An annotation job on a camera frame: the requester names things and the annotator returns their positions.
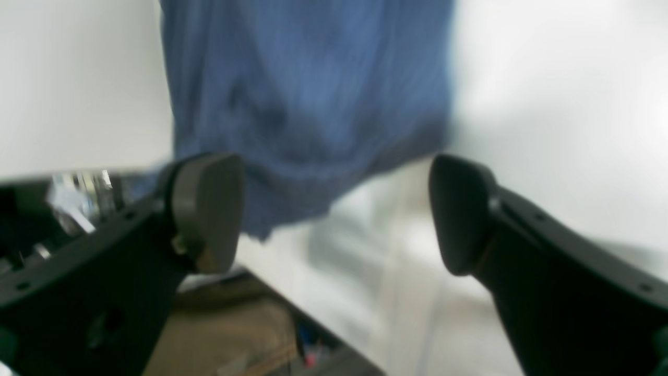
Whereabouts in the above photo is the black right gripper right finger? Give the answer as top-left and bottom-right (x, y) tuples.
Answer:
(428, 155), (667, 375)

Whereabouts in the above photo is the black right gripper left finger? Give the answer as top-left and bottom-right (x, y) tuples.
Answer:
(1, 153), (244, 375)

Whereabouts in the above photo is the blue T-shirt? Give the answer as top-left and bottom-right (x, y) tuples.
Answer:
(160, 1), (454, 239)

